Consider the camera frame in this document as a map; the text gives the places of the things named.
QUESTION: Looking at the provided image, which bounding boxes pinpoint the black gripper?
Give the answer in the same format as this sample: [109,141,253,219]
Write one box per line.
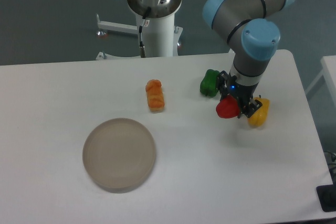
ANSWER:
[216,71,263,118]

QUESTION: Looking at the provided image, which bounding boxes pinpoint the red bell pepper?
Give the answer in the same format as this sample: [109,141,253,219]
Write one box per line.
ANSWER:
[216,95,240,119]

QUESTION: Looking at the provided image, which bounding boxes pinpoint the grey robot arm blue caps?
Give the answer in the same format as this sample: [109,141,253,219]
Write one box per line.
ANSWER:
[127,0,295,118]

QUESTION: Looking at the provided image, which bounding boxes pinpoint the green bell pepper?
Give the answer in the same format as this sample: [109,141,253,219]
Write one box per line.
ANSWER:
[199,69,219,97]

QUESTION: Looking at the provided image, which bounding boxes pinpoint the yellow bell pepper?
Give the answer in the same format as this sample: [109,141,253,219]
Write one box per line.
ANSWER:
[248,97,270,127]

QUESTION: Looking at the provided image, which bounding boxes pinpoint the orange bread loaf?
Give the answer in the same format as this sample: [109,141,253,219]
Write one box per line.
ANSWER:
[145,79,165,112]

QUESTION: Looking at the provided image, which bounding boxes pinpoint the white side table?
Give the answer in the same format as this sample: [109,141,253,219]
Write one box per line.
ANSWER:
[304,55,335,105]

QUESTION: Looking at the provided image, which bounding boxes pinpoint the beige round plate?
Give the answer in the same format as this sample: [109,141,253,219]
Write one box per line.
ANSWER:
[82,118,156,193]

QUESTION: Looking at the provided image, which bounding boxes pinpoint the black device at edge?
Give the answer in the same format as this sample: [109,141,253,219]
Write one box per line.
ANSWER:
[316,185,335,212]

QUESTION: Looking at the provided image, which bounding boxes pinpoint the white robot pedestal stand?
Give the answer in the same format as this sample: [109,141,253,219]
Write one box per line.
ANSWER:
[96,0,183,58]

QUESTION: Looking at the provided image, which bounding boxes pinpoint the black cable with connector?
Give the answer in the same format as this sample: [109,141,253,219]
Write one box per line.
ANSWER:
[138,6,152,58]

